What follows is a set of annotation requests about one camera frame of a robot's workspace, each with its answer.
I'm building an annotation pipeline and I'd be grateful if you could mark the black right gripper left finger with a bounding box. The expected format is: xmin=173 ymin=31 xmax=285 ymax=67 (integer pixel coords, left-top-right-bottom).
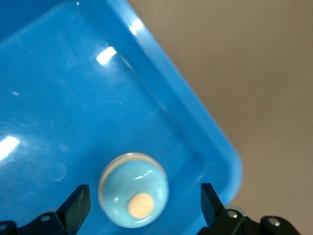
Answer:
xmin=0 ymin=184 xmax=91 ymax=235

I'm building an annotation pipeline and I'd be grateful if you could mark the blue plastic tray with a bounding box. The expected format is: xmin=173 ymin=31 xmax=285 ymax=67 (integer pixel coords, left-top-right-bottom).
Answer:
xmin=0 ymin=0 xmax=244 ymax=235

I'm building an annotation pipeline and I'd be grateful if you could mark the light blue call bell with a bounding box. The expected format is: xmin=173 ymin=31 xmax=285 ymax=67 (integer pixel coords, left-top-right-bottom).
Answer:
xmin=98 ymin=151 xmax=170 ymax=229

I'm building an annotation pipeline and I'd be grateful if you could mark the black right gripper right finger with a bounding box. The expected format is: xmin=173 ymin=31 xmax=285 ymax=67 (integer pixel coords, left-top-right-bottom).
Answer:
xmin=197 ymin=183 xmax=301 ymax=235

